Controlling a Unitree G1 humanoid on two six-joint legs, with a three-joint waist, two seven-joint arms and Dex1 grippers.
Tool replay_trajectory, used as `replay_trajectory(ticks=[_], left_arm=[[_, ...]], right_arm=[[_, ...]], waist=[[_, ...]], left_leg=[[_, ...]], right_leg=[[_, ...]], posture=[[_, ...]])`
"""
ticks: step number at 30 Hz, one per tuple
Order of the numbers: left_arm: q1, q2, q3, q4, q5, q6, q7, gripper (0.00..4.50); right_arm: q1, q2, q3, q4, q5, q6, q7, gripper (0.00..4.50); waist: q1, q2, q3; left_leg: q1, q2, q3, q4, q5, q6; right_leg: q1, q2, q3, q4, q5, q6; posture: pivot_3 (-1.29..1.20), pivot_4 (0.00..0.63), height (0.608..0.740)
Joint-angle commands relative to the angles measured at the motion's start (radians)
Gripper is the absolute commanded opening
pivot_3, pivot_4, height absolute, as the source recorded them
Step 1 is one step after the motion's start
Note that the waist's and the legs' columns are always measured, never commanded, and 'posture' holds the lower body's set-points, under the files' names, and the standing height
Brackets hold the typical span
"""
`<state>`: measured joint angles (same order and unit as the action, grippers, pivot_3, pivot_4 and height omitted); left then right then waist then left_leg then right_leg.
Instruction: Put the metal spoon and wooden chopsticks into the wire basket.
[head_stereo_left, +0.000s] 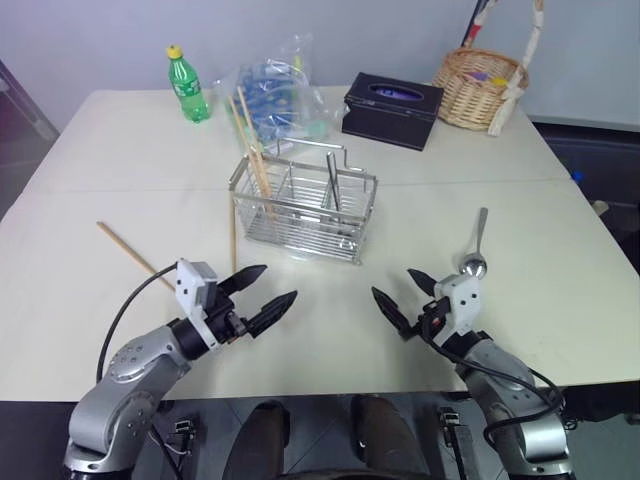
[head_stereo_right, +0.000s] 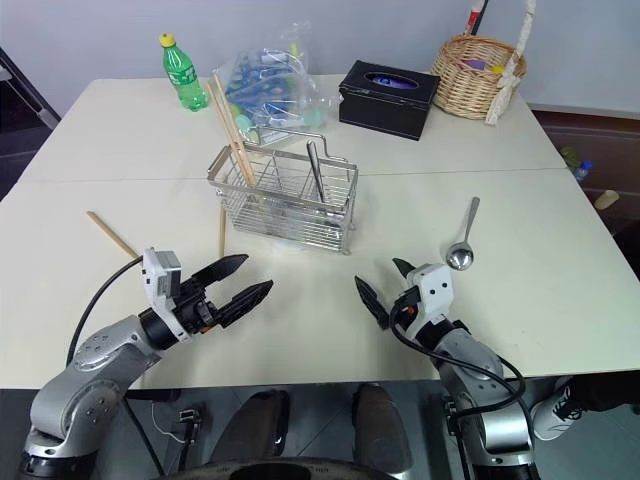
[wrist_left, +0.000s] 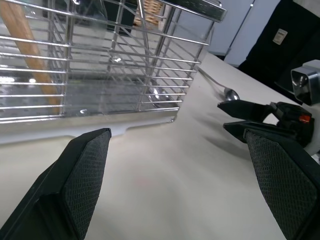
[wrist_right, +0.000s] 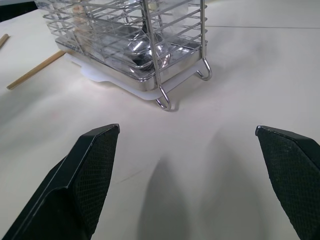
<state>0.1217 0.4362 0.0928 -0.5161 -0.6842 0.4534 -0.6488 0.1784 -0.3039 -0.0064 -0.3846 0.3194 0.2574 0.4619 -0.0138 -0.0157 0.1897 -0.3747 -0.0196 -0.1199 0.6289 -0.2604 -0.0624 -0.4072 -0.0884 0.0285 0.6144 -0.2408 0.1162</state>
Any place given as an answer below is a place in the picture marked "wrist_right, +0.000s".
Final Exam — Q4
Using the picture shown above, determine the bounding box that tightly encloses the steel drip tray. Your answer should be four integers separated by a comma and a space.
54, 26, 202, 92

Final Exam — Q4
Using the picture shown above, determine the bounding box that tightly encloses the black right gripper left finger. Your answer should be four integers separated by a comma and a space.
0, 123, 121, 240

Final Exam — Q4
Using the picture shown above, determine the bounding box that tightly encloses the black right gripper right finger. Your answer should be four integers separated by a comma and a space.
255, 125, 320, 240

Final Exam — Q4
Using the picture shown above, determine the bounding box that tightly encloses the white plastic base mat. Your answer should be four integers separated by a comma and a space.
63, 51, 204, 102

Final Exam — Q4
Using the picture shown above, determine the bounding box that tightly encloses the wooden chopstick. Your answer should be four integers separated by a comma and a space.
0, 33, 11, 50
6, 49, 65, 90

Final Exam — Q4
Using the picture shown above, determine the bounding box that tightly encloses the steel wire cutlery rack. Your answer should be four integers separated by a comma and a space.
34, 0, 213, 111

